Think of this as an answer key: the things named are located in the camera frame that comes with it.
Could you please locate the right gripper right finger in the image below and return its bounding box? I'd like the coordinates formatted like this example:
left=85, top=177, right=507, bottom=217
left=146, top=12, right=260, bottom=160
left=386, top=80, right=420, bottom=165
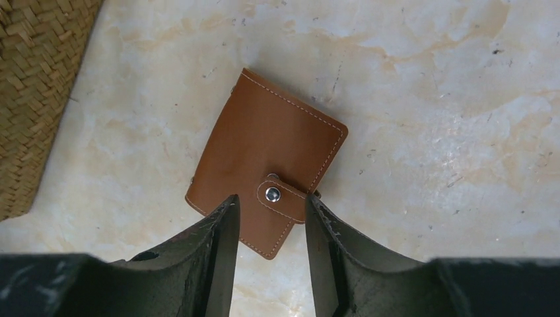
left=305, top=195, right=559, bottom=316

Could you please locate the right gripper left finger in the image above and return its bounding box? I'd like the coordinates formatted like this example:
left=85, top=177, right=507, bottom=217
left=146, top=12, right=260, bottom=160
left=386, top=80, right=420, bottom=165
left=1, top=195, right=240, bottom=316

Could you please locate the woven straw divided tray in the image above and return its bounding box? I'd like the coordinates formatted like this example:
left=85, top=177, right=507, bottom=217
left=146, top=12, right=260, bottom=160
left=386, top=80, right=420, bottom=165
left=1, top=0, right=102, bottom=220

